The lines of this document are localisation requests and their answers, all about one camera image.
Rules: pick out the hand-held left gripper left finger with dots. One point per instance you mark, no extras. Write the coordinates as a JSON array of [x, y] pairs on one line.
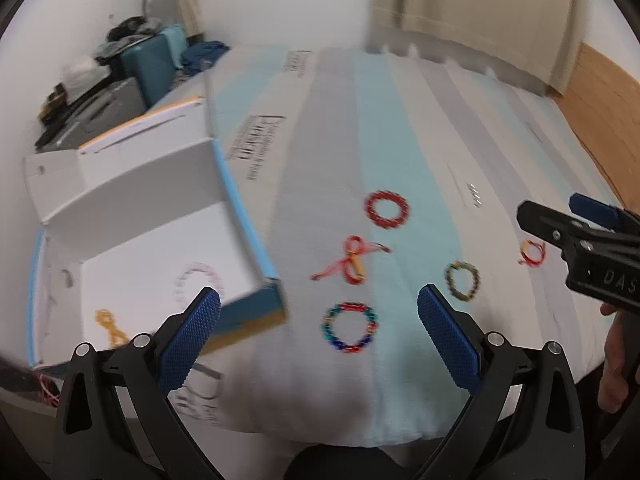
[[190, 342]]

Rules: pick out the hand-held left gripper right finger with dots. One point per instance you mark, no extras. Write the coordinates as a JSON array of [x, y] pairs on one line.
[[450, 345]]

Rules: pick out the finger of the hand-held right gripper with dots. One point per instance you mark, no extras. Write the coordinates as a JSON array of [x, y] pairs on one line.
[[542, 220], [595, 209]]

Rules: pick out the white cardboard box blue edge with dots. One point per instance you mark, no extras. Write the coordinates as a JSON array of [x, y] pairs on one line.
[[140, 240]]

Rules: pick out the person's right hand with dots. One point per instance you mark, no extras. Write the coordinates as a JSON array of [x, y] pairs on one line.
[[611, 375]]

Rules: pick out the striped blanket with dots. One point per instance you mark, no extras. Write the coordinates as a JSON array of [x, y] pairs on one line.
[[400, 135]]

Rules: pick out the beige curtain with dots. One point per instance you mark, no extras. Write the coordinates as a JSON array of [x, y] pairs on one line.
[[475, 10]]

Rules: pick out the grey plastic case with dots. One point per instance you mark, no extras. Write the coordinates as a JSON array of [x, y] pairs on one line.
[[95, 115]]

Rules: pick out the teal suitcase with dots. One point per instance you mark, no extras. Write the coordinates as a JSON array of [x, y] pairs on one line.
[[150, 65]]

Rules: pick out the dark blue cloth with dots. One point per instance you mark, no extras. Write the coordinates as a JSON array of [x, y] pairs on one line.
[[202, 54]]

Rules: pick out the white plastic bag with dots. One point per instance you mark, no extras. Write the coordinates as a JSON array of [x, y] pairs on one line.
[[85, 72]]

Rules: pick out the dark clothes pile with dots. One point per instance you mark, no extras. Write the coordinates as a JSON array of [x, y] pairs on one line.
[[127, 32]]

